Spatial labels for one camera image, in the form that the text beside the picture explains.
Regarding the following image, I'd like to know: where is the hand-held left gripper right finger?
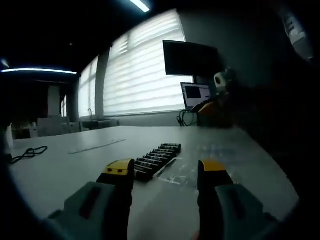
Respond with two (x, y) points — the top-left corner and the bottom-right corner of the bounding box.
(197, 159), (279, 240)

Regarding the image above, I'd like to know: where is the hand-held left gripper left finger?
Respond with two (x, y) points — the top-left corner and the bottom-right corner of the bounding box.
(47, 158), (136, 240)

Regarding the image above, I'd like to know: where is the clear plastic box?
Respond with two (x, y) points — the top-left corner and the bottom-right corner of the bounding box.
(152, 147), (238, 189)

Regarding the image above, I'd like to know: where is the row of black batteries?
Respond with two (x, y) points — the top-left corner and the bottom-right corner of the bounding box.
(133, 142), (183, 182)

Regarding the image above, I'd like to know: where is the open laptop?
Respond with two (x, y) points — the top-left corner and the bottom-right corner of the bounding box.
(180, 82), (212, 111)

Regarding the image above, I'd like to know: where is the black monitor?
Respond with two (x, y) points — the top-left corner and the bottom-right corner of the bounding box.
(162, 39), (219, 77)

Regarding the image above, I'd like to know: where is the clear flat ruler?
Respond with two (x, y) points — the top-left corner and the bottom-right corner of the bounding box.
(68, 138), (127, 155)

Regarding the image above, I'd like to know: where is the large window blind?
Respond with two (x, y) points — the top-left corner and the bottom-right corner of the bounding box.
(102, 9), (195, 117)

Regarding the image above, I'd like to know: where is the sink with faucet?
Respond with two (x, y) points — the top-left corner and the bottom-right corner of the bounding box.
(82, 108), (119, 131)

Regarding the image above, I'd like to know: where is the white device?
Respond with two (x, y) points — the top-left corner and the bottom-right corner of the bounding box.
(282, 9), (315, 60)

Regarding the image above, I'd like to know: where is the short ceiling light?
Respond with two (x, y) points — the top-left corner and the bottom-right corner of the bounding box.
(129, 0), (151, 13)

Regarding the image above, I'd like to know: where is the white object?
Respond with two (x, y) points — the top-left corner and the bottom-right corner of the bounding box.
(4, 124), (15, 151)

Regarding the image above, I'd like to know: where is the narrow window blind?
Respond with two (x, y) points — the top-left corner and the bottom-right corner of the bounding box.
(78, 56), (100, 119)

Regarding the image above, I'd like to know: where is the long ceiling light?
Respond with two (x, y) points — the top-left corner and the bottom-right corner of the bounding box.
(0, 67), (78, 76)

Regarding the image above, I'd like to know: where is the bundle of black cables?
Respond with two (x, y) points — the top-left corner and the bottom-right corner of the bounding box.
(177, 109), (199, 127)

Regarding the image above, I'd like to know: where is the black cable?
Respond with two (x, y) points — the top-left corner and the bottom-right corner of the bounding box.
(9, 146), (48, 165)

